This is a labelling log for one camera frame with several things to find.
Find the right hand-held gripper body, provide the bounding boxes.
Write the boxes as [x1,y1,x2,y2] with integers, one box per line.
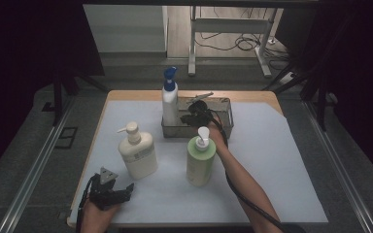
[186,91,215,128]

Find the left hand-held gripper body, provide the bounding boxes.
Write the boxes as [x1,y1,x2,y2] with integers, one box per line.
[88,166,126,211]

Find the white bottle with blue pump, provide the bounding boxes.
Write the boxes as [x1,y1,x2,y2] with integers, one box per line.
[161,66,180,127]

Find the metal mesh basket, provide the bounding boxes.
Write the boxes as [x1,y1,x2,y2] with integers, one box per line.
[160,95,235,140]

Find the cream pump bottle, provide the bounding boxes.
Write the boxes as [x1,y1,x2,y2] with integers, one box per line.
[117,121,159,181]

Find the green pump bottle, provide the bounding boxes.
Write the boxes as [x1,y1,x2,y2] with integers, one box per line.
[186,126,218,187]

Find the person's left hand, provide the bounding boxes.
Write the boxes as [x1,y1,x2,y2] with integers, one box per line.
[79,202,121,233]

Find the person's right hand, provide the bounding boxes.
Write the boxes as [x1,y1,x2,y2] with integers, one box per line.
[203,116,229,150]

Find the pale blue table mat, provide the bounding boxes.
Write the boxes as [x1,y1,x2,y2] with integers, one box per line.
[68,100,329,225]

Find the white power strip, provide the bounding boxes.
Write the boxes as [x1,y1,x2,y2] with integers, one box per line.
[279,72,298,86]

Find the white cabinet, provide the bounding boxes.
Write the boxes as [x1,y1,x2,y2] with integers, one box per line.
[83,4,169,54]

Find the black metal stand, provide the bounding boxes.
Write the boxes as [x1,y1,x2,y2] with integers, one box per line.
[261,16,339,132]
[51,62,109,127]

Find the dark curtain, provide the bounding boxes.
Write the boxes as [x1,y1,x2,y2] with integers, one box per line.
[0,0,105,186]
[274,0,373,189]

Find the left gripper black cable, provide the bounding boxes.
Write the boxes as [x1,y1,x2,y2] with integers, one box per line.
[75,177,95,233]

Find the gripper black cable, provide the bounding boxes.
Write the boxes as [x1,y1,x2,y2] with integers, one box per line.
[75,177,95,233]
[203,108,288,233]

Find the black floor socket frame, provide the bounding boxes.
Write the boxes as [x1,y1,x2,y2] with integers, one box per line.
[53,126,79,150]

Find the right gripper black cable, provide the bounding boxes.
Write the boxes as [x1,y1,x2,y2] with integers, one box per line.
[203,108,288,233]

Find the aluminium floor rail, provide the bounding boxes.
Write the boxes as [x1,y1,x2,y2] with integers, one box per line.
[301,100,373,233]
[0,96,76,233]

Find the black floor cables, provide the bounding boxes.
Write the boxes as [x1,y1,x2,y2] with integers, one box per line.
[195,6,292,71]

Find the white desk frame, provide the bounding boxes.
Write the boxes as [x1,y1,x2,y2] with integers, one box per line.
[187,6,278,79]

